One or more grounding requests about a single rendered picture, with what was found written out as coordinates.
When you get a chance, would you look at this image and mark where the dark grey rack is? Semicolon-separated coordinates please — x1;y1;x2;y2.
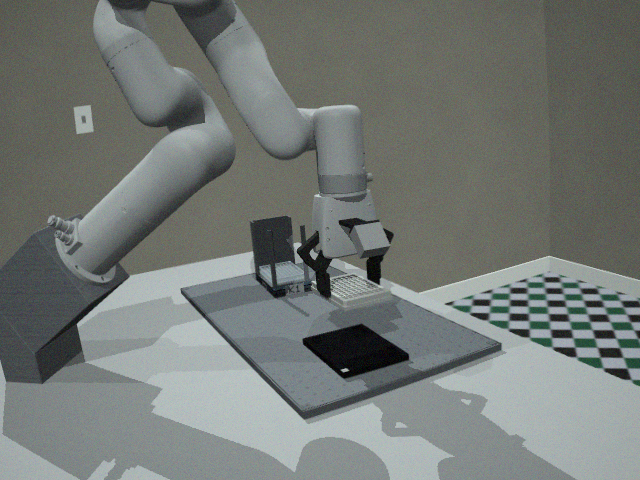
250;215;312;298

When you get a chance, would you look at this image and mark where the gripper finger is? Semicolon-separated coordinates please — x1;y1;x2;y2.
366;228;394;285
297;231;332;298

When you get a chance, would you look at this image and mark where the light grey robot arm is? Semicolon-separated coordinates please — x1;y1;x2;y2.
47;0;373;286

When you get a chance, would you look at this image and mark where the black flat square pad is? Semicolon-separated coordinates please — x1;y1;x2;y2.
303;324;409;379

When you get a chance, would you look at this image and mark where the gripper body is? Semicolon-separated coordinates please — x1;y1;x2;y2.
312;188;377;259

